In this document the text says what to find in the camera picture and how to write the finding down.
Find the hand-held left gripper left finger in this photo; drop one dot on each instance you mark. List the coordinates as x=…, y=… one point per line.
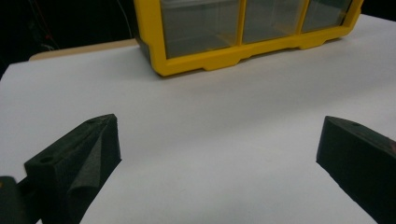
x=73, y=161

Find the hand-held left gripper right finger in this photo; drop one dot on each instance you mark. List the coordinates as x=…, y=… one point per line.
x=361, y=161

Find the yellow drawer organizer cabinet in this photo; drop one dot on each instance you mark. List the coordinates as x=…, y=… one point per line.
x=199, y=60

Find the white table cover sheet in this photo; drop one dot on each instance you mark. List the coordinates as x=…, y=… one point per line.
x=218, y=140

